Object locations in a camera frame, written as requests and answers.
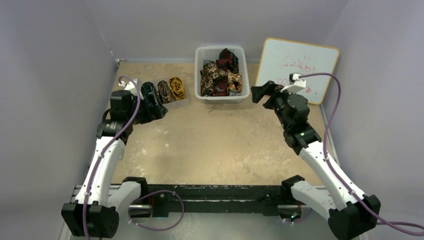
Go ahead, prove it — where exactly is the white plastic basket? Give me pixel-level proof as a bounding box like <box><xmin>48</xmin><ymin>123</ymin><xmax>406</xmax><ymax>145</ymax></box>
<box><xmin>194</xmin><ymin>45</ymin><xmax>251</xmax><ymax>104</ymax></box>

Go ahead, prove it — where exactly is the yellow insect-print tie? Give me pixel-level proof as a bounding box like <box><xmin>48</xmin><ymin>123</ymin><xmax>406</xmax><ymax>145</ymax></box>
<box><xmin>168</xmin><ymin>77</ymin><xmax>187</xmax><ymax>101</ymax></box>

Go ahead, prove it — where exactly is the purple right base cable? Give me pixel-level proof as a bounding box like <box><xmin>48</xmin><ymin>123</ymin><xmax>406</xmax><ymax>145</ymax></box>
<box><xmin>282</xmin><ymin>206</ymin><xmax>314</xmax><ymax>225</ymax></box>

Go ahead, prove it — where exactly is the clear plastic organizer tray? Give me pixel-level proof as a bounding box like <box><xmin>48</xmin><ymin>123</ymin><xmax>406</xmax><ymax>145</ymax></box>
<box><xmin>148</xmin><ymin>78</ymin><xmax>189</xmax><ymax>110</ymax></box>

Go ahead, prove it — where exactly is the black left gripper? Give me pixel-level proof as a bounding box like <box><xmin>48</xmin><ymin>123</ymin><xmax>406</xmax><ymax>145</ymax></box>
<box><xmin>126</xmin><ymin>92</ymin><xmax>166</xmax><ymax>125</ymax></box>

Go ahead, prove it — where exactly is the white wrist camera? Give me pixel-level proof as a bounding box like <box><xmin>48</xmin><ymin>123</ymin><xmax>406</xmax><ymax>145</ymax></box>
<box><xmin>280</xmin><ymin>73</ymin><xmax>307</xmax><ymax>94</ymax></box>
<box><xmin>118</xmin><ymin>78</ymin><xmax>144</xmax><ymax>100</ymax></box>

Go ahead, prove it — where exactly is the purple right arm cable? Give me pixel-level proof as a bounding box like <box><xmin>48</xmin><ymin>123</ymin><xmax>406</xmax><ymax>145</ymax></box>
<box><xmin>298</xmin><ymin>72</ymin><xmax>424</xmax><ymax>237</ymax></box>

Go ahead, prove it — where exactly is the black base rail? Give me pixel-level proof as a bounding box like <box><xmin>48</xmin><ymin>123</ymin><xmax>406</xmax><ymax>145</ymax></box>
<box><xmin>130</xmin><ymin>184</ymin><xmax>310</xmax><ymax>220</ymax></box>

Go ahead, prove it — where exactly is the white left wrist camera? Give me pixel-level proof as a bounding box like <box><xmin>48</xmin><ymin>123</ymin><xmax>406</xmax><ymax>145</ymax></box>
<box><xmin>118</xmin><ymin>78</ymin><xmax>144</xmax><ymax>100</ymax></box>

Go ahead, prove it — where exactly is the whiteboard with yellow frame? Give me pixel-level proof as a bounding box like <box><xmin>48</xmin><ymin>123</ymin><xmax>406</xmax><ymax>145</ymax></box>
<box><xmin>255</xmin><ymin>37</ymin><xmax>340</xmax><ymax>86</ymax></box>

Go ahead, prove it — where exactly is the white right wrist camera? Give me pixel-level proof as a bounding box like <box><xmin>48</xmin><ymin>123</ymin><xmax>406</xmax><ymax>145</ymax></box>
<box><xmin>280</xmin><ymin>73</ymin><xmax>307</xmax><ymax>94</ymax></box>

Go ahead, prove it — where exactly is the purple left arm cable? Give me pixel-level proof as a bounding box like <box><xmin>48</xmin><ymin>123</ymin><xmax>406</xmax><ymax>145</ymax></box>
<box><xmin>82</xmin><ymin>76</ymin><xmax>143</xmax><ymax>240</ymax></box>

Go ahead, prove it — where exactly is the brown floral tie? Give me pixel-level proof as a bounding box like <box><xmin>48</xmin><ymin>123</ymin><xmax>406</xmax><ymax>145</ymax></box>
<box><xmin>199</xmin><ymin>61</ymin><xmax>244</xmax><ymax>97</ymax></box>

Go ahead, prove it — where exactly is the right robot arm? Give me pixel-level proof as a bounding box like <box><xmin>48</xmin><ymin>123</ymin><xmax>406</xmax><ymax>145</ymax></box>
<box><xmin>251</xmin><ymin>81</ymin><xmax>381</xmax><ymax>240</ymax></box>

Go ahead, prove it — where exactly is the rolled blue green tie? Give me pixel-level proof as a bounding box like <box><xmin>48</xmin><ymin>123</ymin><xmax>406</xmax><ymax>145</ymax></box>
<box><xmin>141</xmin><ymin>81</ymin><xmax>157</xmax><ymax>99</ymax></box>

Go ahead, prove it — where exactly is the dark red tie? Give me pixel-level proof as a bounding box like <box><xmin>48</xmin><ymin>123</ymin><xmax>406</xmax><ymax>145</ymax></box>
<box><xmin>213</xmin><ymin>48</ymin><xmax>243</xmax><ymax>97</ymax></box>

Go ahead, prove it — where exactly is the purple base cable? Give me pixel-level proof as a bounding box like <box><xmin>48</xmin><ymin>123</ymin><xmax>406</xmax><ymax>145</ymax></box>
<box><xmin>282</xmin><ymin>206</ymin><xmax>314</xmax><ymax>225</ymax></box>
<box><xmin>128</xmin><ymin>189</ymin><xmax>185</xmax><ymax>232</ymax></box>

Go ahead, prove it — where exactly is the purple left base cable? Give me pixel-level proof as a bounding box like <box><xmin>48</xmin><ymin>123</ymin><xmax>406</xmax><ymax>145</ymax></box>
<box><xmin>128</xmin><ymin>189</ymin><xmax>185</xmax><ymax>232</ymax></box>

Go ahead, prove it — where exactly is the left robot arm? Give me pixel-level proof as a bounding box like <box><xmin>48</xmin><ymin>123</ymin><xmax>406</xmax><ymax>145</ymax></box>
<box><xmin>61</xmin><ymin>90</ymin><xmax>168</xmax><ymax>238</ymax></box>

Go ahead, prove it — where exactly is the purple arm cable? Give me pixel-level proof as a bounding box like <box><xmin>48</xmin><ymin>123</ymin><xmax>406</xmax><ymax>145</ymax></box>
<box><xmin>298</xmin><ymin>72</ymin><xmax>424</xmax><ymax>237</ymax></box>
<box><xmin>82</xmin><ymin>76</ymin><xmax>143</xmax><ymax>240</ymax></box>

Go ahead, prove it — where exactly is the rolled pink brown tie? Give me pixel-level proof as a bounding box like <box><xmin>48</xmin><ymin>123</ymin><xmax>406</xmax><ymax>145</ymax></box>
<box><xmin>157</xmin><ymin>80</ymin><xmax>174</xmax><ymax>104</ymax></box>

